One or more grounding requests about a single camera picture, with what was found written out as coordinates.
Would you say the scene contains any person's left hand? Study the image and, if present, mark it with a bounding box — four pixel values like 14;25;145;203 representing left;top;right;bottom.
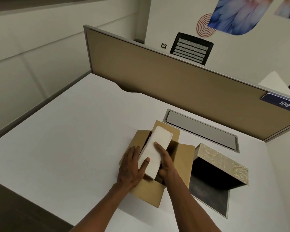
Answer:
116;145;151;190

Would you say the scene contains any person's right forearm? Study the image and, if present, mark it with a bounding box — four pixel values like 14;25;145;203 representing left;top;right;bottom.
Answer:
163;171;229;232

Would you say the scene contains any person's right hand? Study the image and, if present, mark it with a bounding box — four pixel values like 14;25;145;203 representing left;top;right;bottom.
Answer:
154;141;178;181

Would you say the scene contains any white tissue stack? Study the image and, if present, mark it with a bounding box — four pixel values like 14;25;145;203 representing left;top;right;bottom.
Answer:
138;125;174;180

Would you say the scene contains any blue number sign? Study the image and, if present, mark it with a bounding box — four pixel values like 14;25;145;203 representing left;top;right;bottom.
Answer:
260;93;290;110

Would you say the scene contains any long beige partition panel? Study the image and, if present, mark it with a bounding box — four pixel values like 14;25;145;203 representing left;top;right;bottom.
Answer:
83;24;290;143

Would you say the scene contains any grey desk cable tray cover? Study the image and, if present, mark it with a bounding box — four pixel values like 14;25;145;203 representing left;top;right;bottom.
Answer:
163;108;240;154

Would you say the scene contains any large white side divider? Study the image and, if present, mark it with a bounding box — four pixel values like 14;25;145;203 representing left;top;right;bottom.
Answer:
266;128;290;232

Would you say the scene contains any small white desk divider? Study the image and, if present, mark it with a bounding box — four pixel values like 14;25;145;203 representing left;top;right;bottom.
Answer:
258;71;290;98

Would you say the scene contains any brown cardboard box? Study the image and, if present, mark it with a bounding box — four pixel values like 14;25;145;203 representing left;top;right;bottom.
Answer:
118;120;196;208

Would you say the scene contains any beige patterned tissue box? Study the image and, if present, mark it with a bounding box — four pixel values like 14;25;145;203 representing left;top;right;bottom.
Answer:
188;143;249;219

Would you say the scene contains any person's left forearm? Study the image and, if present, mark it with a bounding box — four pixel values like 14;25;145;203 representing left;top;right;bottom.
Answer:
70;182;133;232

